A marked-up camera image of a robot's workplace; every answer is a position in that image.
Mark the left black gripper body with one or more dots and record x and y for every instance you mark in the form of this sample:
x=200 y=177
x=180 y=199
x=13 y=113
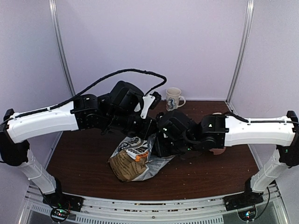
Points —
x=142 y=132

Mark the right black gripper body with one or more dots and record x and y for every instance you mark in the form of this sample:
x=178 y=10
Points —
x=178 y=147

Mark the brown pet food bag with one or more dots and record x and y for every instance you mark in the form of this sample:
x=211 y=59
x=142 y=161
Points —
x=134 y=160

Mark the pink double pet bowl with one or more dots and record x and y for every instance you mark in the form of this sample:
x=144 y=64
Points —
x=218 y=151

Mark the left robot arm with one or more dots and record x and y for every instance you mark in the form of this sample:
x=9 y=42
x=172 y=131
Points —
x=124 y=109

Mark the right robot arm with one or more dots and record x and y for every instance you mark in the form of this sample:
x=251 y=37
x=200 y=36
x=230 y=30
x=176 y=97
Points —
x=178 y=133

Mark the white patterned mug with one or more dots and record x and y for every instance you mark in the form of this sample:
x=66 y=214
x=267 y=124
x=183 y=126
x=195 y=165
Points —
x=174 y=99

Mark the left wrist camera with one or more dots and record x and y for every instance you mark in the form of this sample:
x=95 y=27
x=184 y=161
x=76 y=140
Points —
x=149 y=102

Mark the aluminium front rail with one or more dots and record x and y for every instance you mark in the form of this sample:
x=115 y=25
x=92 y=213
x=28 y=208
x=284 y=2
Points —
x=209 y=210

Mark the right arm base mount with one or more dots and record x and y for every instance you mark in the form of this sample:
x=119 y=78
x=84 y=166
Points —
x=242 y=200

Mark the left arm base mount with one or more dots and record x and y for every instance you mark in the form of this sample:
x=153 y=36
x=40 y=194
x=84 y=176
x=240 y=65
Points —
x=61 y=200

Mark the left aluminium frame post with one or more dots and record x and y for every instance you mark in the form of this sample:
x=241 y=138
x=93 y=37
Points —
x=60 y=46

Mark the aluminium frame post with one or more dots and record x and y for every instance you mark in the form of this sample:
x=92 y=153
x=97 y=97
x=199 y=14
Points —
x=242 y=49
x=60 y=46

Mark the right aluminium frame post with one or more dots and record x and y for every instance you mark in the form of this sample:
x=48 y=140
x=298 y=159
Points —
x=242 y=49

